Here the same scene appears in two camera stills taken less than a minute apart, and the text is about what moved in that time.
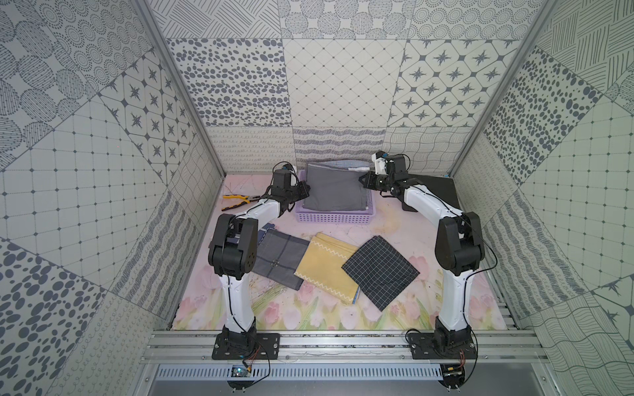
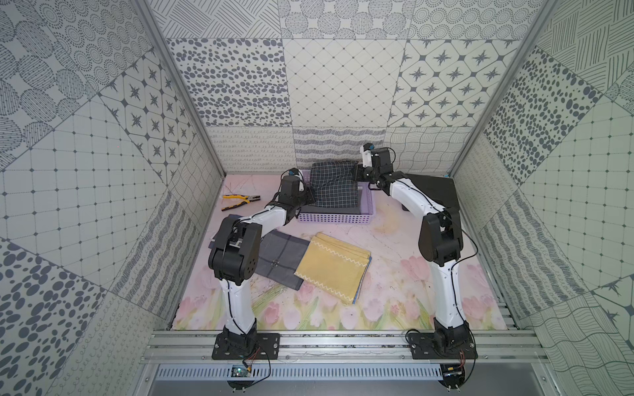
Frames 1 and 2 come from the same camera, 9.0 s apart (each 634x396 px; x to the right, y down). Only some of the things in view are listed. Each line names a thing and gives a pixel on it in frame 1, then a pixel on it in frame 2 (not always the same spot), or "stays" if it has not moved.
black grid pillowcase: (380, 271) → (333, 184)
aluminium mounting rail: (172, 346) stays
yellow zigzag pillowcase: (322, 265) stays
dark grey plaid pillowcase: (278, 256) stays
